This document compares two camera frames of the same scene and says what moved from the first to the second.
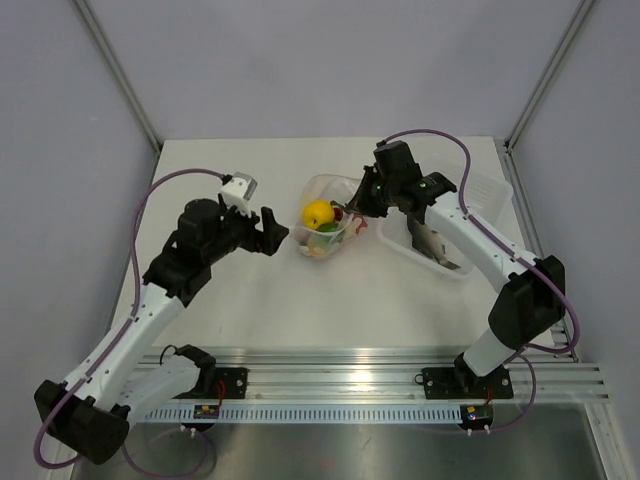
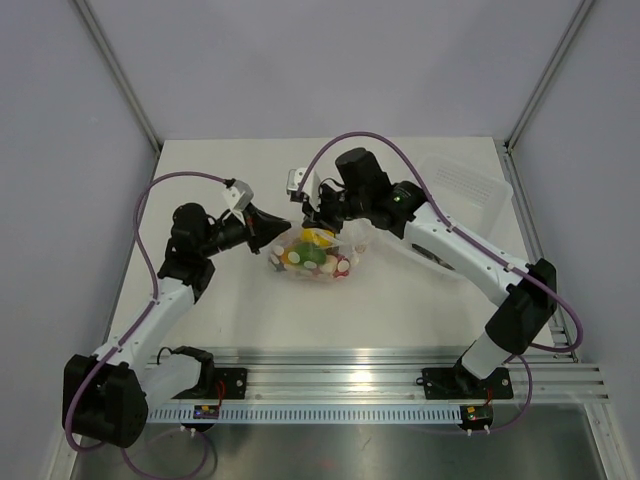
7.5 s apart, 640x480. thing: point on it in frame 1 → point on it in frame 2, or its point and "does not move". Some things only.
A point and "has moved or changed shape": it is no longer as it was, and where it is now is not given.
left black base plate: [230, 384] does not move
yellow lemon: [317, 213] has moved or changed shape
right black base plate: [461, 382] does not move
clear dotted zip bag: [325, 221] has moved or changed shape
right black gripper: [361, 202] → [314, 218]
